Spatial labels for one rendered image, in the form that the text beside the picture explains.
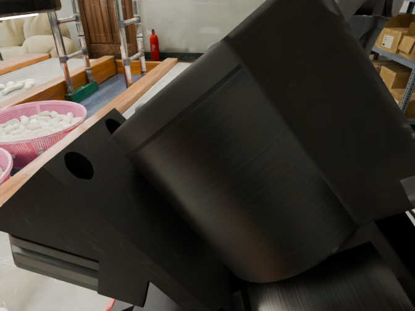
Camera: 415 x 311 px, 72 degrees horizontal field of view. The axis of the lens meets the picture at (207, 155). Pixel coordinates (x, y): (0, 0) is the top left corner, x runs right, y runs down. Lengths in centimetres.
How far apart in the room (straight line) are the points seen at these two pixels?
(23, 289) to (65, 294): 6
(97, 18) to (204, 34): 171
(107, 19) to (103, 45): 42
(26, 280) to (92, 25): 506
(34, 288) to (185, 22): 475
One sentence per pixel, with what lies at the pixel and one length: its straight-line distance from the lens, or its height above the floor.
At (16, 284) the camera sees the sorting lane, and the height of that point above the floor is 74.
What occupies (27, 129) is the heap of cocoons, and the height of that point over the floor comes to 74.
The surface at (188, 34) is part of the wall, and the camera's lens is 502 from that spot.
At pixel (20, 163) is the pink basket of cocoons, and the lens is 83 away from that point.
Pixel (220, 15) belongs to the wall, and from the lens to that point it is 495.
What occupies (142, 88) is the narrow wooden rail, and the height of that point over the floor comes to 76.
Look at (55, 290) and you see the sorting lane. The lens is 44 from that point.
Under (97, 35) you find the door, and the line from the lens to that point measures 538.
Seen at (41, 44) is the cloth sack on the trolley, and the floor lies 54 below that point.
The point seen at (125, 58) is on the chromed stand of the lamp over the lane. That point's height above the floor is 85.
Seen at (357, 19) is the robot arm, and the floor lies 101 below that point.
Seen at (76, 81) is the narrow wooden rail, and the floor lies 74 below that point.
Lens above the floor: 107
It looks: 31 degrees down
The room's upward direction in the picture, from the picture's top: straight up
